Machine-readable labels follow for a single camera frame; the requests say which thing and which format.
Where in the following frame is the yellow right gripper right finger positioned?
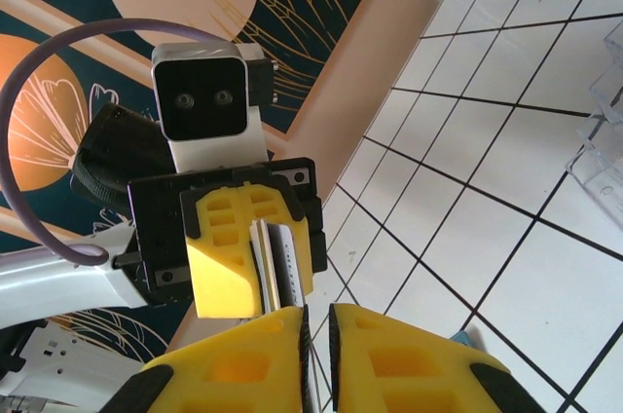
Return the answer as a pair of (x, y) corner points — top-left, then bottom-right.
(328, 303), (544, 413)

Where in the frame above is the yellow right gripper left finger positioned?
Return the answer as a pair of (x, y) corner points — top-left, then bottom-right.
(104, 305), (311, 413)

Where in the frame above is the blue leather card holder wallet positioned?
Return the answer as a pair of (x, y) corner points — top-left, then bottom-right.
(450, 326), (484, 352)

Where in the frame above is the white card with black text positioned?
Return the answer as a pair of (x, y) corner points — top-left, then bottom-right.
(248, 218), (309, 313)

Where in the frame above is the clear acrylic card stand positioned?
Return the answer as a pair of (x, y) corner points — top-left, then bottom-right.
(564, 18), (623, 229)

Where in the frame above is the white left camera bracket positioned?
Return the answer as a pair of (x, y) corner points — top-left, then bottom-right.
(167, 105), (272, 176)

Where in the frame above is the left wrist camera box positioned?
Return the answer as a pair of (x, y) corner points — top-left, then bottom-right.
(151, 42), (281, 144)

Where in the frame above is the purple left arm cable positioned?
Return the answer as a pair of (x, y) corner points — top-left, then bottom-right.
(0, 17), (236, 267)

